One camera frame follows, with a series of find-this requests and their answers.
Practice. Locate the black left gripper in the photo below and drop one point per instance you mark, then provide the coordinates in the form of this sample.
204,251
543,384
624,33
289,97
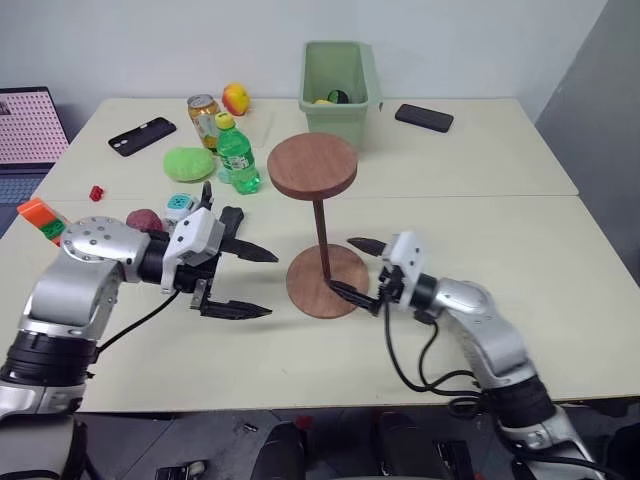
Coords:
202,282

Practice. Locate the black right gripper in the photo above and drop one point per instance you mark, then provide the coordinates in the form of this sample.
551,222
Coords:
391,287

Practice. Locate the wooden pole with round disc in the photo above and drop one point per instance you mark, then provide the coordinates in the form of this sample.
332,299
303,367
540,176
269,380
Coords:
312,162

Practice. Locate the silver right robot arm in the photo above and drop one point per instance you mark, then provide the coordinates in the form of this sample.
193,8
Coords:
480,320

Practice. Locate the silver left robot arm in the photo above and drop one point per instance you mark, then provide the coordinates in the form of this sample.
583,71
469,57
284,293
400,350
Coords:
85,280

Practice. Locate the round wooden base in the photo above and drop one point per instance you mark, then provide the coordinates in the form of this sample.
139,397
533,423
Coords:
310,292

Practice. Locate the dark red round toy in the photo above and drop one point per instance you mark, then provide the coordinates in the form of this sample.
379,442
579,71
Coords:
142,220

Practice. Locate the green round sponge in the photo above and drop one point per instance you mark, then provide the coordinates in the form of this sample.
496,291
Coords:
187,163

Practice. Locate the black and green round item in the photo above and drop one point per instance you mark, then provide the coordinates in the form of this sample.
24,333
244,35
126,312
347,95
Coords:
339,96

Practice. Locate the white teal cube power adapter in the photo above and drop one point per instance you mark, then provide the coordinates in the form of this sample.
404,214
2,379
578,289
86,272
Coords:
179,207

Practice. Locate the green plastic soda bottle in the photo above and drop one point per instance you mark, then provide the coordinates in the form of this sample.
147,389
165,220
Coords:
237,160

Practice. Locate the light green plastic bin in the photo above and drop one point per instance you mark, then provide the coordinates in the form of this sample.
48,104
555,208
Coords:
332,122

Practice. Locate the yellow drink can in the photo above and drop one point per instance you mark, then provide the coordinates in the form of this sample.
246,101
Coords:
201,117

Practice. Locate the small red block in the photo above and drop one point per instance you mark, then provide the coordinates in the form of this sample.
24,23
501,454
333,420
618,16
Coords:
97,193

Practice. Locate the small yellow item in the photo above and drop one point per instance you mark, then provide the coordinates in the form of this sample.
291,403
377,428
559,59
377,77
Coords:
322,102

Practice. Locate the dark rounded shape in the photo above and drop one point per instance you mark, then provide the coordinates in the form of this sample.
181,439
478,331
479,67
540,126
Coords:
285,450

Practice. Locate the yellow red toy apple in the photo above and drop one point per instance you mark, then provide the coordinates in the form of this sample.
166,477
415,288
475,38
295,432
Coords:
236,99

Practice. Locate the small green block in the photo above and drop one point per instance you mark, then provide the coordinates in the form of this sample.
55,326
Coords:
54,229

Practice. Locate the orange block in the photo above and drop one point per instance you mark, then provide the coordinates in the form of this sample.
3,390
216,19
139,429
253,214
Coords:
36,212

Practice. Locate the laptop with pink screen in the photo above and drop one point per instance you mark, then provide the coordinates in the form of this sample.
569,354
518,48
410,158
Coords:
27,130

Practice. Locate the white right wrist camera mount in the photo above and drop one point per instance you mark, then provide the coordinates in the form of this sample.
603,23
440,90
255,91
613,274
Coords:
410,260

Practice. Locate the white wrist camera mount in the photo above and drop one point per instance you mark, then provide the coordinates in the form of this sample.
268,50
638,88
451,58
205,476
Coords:
197,235
410,260

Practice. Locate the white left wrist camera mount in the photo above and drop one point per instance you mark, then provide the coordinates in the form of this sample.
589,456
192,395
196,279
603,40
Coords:
197,235

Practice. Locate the black smartphone with camera holes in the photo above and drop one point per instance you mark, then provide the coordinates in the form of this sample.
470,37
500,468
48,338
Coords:
142,136

